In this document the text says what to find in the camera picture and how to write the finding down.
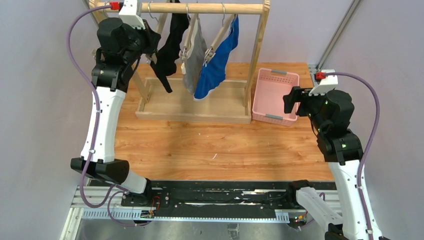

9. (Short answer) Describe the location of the wooden clip hanger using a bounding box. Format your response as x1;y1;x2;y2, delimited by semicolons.
145;1;170;65

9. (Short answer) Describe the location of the black underwear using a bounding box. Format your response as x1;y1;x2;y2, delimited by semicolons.
150;13;190;93

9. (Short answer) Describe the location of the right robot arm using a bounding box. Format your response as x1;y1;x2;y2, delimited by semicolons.
283;86;385;240

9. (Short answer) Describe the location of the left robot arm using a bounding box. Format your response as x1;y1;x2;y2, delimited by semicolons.
70;17;159;203

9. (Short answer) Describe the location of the grey underwear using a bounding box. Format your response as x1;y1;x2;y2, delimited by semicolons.
181;16;208;95

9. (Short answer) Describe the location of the wooden hanger with grey underwear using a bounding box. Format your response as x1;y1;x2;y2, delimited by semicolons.
179;3;199;75

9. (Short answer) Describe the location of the wooden hanger with blue underwear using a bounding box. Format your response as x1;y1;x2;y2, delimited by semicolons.
203;3;237;67

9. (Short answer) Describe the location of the blue underwear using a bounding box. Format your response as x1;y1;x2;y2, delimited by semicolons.
193;16;240;101

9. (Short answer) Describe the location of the pink plastic basket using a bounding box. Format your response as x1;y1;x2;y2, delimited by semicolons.
252;68;300;127

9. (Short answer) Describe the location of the wooden clothes rack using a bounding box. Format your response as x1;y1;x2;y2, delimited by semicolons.
90;0;270;124

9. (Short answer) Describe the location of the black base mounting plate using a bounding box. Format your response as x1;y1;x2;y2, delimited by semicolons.
104;180;307;222

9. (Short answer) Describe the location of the aluminium frame rail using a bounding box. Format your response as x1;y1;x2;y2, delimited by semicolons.
308;0;363;85

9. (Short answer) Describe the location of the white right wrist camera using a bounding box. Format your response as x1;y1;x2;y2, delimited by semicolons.
308;69;338;96

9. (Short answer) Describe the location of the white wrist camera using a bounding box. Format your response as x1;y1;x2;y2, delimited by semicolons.
308;69;338;96
118;0;146;30

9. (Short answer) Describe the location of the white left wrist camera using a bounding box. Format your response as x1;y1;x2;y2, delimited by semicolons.
118;0;146;30

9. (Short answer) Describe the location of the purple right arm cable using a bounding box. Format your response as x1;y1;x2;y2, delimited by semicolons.
322;72;381;240

